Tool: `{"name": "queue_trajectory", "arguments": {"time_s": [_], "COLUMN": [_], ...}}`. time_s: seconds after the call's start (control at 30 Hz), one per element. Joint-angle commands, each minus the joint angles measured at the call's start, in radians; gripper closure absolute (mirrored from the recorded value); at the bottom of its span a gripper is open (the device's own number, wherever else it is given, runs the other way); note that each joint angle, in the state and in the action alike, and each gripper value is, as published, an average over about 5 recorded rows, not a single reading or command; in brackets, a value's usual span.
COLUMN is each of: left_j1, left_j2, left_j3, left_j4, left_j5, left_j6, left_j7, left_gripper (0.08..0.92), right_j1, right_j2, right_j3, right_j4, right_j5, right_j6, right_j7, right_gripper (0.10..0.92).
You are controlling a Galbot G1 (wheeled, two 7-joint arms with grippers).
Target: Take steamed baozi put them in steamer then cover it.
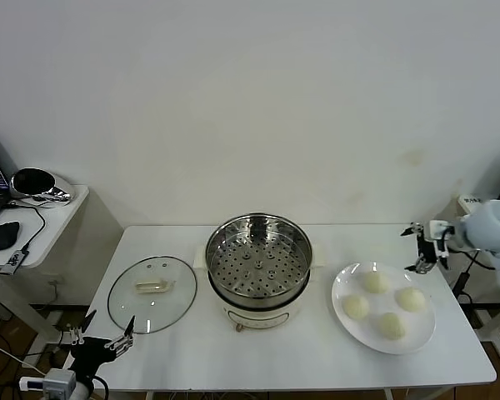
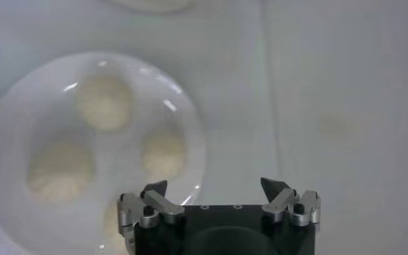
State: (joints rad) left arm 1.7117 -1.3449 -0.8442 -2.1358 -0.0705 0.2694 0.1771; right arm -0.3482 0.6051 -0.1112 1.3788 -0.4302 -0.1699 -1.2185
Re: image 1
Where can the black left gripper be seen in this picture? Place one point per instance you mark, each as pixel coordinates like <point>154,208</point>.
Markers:
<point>87,354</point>

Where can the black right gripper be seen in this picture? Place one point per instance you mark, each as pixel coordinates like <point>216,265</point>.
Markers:
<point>427,250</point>

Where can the white steamed baozi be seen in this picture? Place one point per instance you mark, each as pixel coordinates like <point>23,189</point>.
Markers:
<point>391,326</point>
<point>375,282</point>
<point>410,300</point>
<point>355,307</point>

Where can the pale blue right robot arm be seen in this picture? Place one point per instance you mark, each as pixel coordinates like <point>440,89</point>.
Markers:
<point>489,227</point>

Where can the stainless steel steamer basket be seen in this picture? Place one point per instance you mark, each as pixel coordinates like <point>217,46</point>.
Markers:
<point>258,266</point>

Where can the white side table with label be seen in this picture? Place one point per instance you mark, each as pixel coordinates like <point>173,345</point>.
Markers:
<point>446,212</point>

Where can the round glass pot lid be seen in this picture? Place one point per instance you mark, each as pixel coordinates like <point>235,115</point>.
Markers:
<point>166,300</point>

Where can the white label black text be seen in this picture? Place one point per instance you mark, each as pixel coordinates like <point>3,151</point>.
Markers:
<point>471,200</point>

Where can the white round plate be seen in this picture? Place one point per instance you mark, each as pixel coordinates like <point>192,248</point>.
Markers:
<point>371,337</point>

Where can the white side table with mouse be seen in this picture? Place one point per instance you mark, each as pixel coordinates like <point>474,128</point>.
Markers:
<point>62,216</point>

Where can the black computer mouse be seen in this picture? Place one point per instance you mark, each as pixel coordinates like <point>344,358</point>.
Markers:
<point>4,236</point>

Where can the cream electric cooker pot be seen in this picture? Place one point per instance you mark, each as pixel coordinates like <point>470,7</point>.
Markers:
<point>254,317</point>

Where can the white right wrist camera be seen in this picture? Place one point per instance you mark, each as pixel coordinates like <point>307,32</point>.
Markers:
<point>439,233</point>

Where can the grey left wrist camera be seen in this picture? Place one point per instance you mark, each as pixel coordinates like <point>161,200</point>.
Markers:
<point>58,381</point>

